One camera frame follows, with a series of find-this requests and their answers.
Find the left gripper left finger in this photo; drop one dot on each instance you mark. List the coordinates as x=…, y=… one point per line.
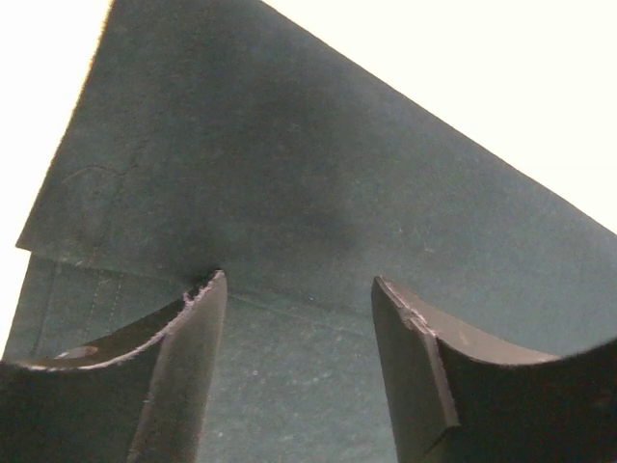
x=136, y=395

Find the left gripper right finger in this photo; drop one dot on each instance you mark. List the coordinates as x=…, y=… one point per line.
x=458, y=394

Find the black t shirt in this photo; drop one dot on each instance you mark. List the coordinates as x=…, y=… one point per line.
x=219, y=135

